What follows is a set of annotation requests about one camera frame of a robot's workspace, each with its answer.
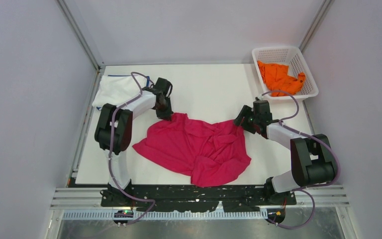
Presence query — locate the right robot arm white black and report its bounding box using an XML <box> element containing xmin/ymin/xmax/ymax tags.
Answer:
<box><xmin>233</xmin><ymin>99</ymin><xmax>339</xmax><ymax>205</ymax></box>

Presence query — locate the white plastic basket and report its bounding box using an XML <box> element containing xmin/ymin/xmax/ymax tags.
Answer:
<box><xmin>252</xmin><ymin>46</ymin><xmax>319</xmax><ymax>101</ymax></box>

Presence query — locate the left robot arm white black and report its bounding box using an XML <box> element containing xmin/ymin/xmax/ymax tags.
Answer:
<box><xmin>93</xmin><ymin>75</ymin><xmax>173</xmax><ymax>207</ymax></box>

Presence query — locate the pink t shirt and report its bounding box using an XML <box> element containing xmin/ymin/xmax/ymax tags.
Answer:
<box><xmin>133</xmin><ymin>113</ymin><xmax>251</xmax><ymax>187</ymax></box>

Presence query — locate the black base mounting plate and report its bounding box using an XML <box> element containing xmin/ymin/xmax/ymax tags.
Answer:
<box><xmin>100</xmin><ymin>184</ymin><xmax>296</xmax><ymax>213</ymax></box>

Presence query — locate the orange t shirt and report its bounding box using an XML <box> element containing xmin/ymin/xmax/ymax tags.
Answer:
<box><xmin>257</xmin><ymin>61</ymin><xmax>306</xmax><ymax>97</ymax></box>

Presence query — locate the folded white t shirt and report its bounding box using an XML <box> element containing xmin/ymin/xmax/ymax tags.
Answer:
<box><xmin>92</xmin><ymin>75</ymin><xmax>140</xmax><ymax>110</ymax></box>

